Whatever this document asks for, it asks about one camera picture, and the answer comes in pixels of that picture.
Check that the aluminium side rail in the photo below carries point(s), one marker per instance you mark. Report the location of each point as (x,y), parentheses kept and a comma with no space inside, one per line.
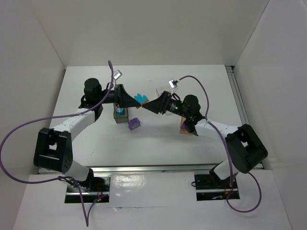
(239,100)

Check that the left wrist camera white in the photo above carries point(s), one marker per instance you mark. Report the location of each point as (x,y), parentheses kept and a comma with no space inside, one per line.
(117,74)

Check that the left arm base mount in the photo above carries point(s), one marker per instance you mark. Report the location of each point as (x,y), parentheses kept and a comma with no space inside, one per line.
(99,191)

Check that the teal stepped lego brick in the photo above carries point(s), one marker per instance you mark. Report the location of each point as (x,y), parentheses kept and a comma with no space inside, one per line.
(141,98)

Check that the teal arch lego brick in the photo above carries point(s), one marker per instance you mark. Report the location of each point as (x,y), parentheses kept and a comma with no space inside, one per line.
(119,111)

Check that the clear plastic container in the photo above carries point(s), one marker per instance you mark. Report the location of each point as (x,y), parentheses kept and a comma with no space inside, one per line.
(168,88)

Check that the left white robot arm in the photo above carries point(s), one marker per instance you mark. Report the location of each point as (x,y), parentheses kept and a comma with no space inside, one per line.
(54,145)

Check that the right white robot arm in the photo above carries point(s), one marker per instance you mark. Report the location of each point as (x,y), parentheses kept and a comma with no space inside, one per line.
(217,131)

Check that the aluminium front rail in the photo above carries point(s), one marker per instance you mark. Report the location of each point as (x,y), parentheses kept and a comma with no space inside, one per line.
(154,168)

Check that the amber plastic container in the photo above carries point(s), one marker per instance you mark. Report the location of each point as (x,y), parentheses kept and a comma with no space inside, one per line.
(183,130)

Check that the purple arch lego brick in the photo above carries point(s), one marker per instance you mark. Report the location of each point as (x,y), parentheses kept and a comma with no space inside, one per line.
(134,123)

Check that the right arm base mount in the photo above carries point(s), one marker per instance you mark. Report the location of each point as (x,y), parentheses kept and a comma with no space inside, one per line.
(209,189)

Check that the smoky grey plastic container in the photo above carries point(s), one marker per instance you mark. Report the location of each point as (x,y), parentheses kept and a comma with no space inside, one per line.
(123,118)

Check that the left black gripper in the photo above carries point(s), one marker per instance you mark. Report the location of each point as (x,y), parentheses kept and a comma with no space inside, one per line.
(120,96)

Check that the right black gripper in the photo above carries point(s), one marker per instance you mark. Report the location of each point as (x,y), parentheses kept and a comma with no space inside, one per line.
(164,103)

